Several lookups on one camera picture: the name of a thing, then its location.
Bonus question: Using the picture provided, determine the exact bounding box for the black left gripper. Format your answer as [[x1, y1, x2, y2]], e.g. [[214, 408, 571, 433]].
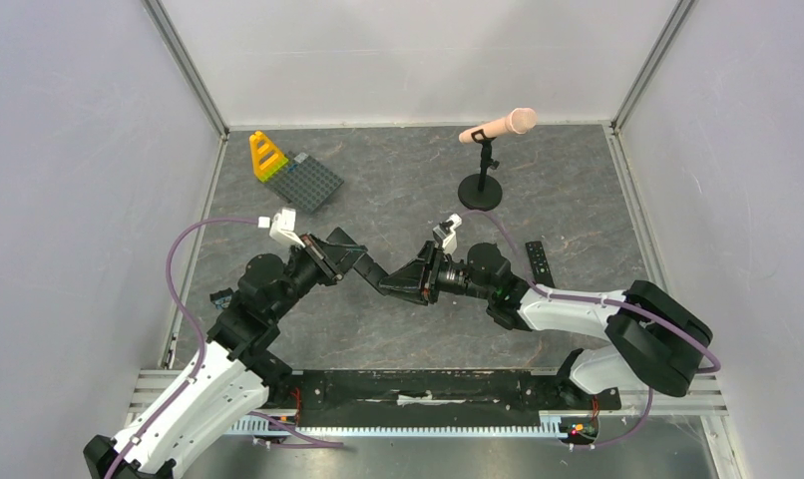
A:
[[268, 231, 367, 320]]

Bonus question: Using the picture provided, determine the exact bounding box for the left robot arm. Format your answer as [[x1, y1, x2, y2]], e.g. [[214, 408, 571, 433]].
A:
[[83, 228, 367, 478]]

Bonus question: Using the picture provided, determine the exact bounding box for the pink microphone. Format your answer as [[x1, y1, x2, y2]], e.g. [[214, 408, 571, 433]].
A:
[[458, 108, 538, 144]]

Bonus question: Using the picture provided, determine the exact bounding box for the grey studded baseplate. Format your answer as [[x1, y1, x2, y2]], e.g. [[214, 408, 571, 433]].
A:
[[263, 153, 344, 214]]

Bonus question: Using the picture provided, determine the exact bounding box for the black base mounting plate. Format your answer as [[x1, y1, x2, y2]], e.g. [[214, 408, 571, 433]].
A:
[[261, 369, 621, 428]]

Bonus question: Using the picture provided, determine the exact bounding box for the black remote with buttons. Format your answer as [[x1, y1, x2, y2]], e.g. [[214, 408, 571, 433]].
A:
[[525, 240, 555, 288]]

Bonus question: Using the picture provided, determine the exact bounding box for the small blue black gadget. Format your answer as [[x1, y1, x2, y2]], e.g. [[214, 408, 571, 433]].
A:
[[208, 288, 235, 310]]

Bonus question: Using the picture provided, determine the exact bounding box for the black microphone stand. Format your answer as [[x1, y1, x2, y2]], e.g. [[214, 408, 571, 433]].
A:
[[458, 128, 503, 212]]

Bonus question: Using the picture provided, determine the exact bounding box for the yellow toy ladder block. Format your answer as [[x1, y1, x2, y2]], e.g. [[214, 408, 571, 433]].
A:
[[248, 131, 289, 183]]

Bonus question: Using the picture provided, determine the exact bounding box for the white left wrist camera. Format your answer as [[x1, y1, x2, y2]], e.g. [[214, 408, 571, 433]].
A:
[[257, 208, 305, 248]]

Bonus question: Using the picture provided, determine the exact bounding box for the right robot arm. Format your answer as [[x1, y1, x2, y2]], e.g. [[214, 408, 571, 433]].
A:
[[375, 240, 713, 407]]

